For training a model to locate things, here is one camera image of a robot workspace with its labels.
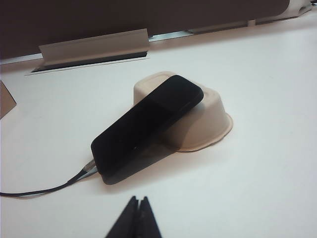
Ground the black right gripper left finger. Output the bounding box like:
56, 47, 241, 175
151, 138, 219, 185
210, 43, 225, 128
105, 195, 142, 238

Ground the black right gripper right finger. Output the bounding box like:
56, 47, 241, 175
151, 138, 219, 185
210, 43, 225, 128
138, 196, 164, 238

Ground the black charging cable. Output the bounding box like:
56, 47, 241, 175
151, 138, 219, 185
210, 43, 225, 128
0, 158, 100, 199

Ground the black smartphone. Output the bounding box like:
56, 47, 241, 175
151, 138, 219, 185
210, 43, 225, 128
91, 74, 205, 185

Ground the beige pulp tray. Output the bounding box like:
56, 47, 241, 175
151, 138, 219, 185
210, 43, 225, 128
133, 71, 234, 153

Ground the long brown cardboard box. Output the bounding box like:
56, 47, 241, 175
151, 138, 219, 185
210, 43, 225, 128
0, 80, 17, 120

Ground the grey-brown fabric desk divider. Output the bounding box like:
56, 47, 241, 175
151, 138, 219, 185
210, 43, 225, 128
0, 0, 292, 62

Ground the white cable slot cover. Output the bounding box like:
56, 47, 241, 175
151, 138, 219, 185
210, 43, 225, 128
24, 28, 151, 76

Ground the white divider mounting bracket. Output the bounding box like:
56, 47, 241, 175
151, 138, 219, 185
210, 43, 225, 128
247, 0, 313, 27

